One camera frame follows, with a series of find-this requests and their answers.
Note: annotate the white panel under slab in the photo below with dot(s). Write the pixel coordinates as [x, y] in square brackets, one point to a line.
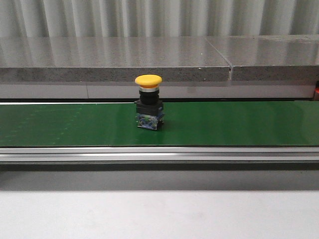
[179, 90]

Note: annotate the green conveyor belt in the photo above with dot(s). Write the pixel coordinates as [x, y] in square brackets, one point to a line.
[273, 123]

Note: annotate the grey speckled stone slab right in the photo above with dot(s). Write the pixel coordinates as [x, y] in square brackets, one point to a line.
[270, 59]

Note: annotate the grey speckled stone slab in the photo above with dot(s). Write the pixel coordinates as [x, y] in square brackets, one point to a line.
[270, 59]
[109, 59]

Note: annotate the grey speckled stone slab left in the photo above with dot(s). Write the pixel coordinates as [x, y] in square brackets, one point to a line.
[109, 59]

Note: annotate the red plastic tray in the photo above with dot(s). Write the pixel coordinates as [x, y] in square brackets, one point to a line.
[316, 92]

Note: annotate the white corrugated curtain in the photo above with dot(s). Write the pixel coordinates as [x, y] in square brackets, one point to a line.
[124, 18]

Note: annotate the aluminium conveyor side rail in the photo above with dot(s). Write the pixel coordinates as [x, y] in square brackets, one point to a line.
[144, 155]

